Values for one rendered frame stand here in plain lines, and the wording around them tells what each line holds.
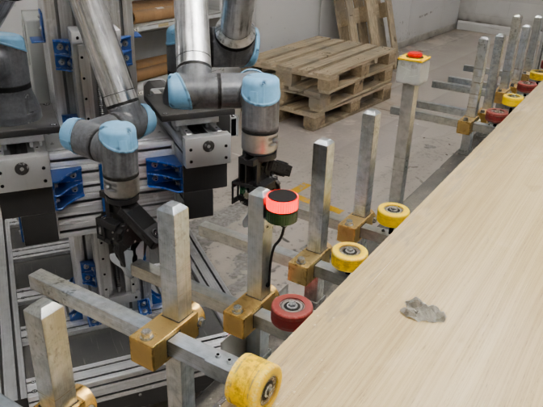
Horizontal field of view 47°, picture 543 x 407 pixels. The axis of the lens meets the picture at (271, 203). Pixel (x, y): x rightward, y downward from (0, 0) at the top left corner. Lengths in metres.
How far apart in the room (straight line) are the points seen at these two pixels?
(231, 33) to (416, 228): 0.73
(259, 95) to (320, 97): 3.52
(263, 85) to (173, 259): 0.41
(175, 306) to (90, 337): 1.28
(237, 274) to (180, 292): 1.94
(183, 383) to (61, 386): 0.30
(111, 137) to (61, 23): 0.72
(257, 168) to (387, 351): 0.44
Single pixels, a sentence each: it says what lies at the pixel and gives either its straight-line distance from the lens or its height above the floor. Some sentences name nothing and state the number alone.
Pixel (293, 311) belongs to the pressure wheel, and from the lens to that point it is 1.19.
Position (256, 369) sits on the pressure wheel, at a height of 0.98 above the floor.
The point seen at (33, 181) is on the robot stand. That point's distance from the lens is 1.73.
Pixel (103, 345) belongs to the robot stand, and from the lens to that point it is 2.27.
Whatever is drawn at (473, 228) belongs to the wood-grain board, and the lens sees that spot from 1.58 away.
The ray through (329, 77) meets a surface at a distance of 4.67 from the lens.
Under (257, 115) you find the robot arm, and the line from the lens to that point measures 1.23.
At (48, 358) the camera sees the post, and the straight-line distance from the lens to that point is 0.87.
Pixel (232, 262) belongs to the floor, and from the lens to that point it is 3.07.
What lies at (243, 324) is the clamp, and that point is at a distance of 1.23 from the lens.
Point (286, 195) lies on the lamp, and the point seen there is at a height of 1.11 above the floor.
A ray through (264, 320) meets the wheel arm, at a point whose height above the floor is 0.86.
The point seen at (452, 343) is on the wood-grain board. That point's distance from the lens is 1.18.
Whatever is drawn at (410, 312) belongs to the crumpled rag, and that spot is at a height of 0.91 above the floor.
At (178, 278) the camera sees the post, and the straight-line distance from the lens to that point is 1.01.
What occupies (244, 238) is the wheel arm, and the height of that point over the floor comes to 0.85.
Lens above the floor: 1.60
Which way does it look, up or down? 26 degrees down
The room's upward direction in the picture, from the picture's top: 2 degrees clockwise
